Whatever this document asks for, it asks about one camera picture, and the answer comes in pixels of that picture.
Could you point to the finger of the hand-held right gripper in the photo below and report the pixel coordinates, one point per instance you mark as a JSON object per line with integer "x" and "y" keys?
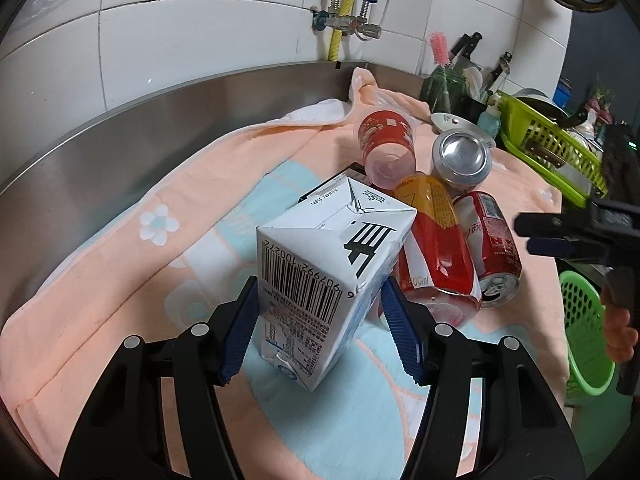
{"x": 550, "y": 225}
{"x": 552, "y": 247}

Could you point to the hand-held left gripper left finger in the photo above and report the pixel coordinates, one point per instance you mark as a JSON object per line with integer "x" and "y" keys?
{"x": 240, "y": 335}

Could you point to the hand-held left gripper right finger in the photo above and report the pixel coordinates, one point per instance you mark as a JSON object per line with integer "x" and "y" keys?
{"x": 400, "y": 330}

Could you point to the green plastic mesh basket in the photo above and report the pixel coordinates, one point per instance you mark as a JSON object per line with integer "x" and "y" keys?
{"x": 585, "y": 340}

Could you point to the white blue milk carton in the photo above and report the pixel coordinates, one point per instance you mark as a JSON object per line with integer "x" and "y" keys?
{"x": 320, "y": 260}

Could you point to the person's right hand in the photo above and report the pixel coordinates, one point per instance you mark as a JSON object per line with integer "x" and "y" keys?
{"x": 617, "y": 330}

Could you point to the red cola can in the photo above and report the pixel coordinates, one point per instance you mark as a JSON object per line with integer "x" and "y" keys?
{"x": 492, "y": 240}

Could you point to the green plastic dish rack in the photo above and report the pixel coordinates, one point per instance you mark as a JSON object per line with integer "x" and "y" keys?
{"x": 540, "y": 130}

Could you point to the blue plastic container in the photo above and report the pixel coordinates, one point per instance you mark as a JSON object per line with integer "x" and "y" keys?
{"x": 564, "y": 92}

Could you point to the red yellow drink bottle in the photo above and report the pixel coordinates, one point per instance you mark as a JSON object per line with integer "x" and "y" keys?
{"x": 435, "y": 240}

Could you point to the black wok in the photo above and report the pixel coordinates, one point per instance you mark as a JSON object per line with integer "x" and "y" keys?
{"x": 535, "y": 97}

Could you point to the silver drink can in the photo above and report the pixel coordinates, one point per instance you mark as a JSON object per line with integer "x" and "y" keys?
{"x": 460, "y": 157}

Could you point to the teal soap bottle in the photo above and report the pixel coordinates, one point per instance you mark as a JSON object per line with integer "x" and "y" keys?
{"x": 489, "y": 122}

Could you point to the peach floral towel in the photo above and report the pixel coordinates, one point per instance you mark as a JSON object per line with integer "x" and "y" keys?
{"x": 125, "y": 270}

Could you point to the white spoon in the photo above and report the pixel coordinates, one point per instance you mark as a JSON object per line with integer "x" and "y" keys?
{"x": 472, "y": 80}

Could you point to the small black box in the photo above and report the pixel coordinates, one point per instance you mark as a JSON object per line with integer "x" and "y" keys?
{"x": 350, "y": 170}

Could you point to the glass utensil jar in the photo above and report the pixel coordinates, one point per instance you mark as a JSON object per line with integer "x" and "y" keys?
{"x": 440, "y": 90}

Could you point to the red printed plastic cup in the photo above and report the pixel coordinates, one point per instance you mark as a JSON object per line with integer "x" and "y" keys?
{"x": 385, "y": 132}

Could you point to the pink bottle brush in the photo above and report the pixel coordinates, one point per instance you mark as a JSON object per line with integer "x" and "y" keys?
{"x": 439, "y": 50}

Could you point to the metal wall valve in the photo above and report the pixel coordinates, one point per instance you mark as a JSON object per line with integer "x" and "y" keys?
{"x": 345, "y": 22}

